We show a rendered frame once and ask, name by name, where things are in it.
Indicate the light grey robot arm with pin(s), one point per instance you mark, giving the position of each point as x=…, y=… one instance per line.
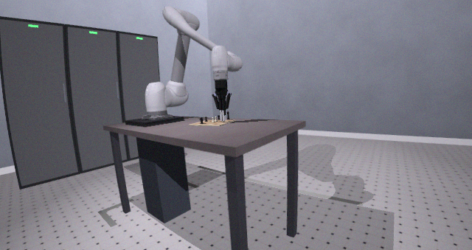
x=157, y=96

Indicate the brown and cream chessboard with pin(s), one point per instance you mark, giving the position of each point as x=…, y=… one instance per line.
x=210, y=123

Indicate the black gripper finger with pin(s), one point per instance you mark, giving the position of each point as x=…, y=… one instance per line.
x=218, y=102
x=225, y=104

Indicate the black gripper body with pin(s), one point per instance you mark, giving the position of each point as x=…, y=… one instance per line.
x=221, y=86

